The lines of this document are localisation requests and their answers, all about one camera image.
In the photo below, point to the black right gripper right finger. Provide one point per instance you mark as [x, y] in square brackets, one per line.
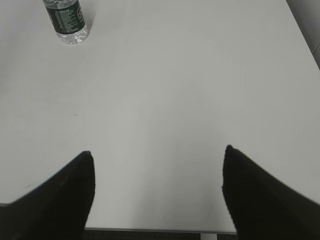
[262, 207]

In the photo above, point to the clear green-label water bottle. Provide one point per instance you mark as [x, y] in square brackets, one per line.
[67, 20]

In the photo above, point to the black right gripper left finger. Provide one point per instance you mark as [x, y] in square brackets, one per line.
[58, 209]

